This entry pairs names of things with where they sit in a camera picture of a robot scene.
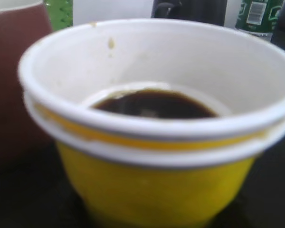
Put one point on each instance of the water bottle green label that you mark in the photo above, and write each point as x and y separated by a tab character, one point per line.
259	17

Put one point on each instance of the red ceramic mug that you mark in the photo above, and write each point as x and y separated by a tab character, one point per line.
22	22

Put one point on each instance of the yellow paper cup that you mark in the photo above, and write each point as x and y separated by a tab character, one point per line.
142	172

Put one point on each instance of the green soda bottle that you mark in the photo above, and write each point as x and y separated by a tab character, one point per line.
60	13

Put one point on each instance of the black ceramic mug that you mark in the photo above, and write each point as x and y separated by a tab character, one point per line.
206	11

